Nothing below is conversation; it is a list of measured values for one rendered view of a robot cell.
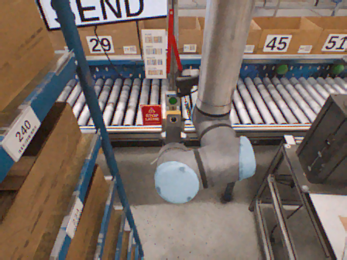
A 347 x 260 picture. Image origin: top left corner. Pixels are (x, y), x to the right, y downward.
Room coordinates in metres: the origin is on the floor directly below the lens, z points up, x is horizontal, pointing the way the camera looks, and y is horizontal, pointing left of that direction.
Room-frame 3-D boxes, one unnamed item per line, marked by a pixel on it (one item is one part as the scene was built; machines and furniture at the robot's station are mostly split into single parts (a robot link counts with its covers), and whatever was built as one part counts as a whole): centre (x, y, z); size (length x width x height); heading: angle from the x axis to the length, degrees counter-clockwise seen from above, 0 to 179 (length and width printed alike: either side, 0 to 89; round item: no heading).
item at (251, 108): (1.10, -0.46, 0.72); 0.52 x 0.05 x 0.05; 1
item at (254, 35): (1.55, -0.37, 0.96); 0.39 x 0.29 x 0.17; 91
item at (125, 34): (1.54, 0.42, 0.96); 0.39 x 0.29 x 0.17; 91
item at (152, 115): (0.79, 0.07, 0.85); 0.16 x 0.01 x 0.13; 91
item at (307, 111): (1.10, -0.79, 0.72); 0.52 x 0.05 x 0.05; 1
